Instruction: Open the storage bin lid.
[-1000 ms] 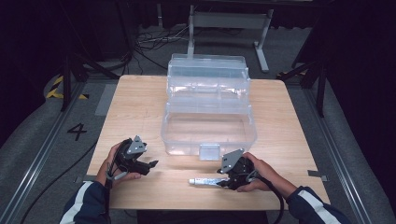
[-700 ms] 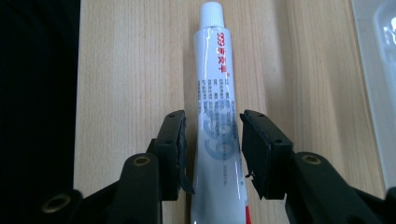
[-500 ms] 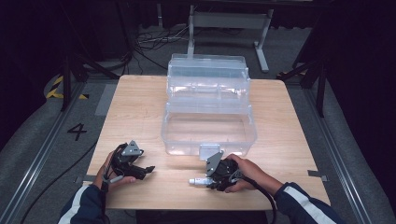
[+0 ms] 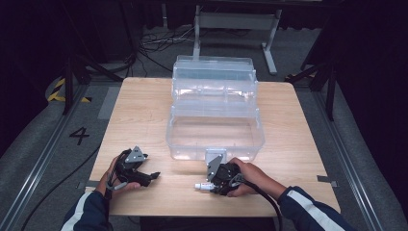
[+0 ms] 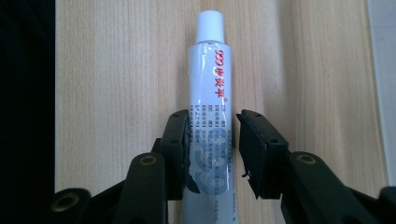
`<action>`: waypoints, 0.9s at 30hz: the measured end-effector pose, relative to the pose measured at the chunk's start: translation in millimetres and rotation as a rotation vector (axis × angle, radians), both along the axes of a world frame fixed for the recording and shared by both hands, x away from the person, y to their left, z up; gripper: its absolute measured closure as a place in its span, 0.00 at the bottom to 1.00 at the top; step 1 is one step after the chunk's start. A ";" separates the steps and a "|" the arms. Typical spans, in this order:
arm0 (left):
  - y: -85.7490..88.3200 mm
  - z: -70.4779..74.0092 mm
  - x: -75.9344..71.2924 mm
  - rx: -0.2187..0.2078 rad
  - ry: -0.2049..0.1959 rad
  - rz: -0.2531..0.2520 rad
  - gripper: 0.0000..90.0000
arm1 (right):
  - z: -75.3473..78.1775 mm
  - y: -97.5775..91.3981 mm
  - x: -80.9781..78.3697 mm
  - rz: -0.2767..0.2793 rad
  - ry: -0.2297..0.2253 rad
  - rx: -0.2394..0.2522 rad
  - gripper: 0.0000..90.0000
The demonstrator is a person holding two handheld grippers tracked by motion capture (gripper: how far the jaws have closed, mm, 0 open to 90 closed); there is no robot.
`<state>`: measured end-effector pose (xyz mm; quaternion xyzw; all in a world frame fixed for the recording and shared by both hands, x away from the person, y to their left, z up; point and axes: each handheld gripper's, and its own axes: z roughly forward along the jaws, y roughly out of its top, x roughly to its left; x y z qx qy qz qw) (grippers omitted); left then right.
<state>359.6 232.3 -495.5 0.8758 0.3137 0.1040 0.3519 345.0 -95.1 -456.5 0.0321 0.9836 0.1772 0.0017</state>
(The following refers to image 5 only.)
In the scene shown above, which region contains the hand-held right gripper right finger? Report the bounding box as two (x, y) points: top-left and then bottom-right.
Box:
(235, 108), (290, 201)

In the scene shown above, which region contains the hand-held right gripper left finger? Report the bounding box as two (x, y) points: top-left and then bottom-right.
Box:
(151, 108), (201, 202)

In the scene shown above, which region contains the white ointment tube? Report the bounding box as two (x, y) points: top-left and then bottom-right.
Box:
(181, 9), (239, 224)

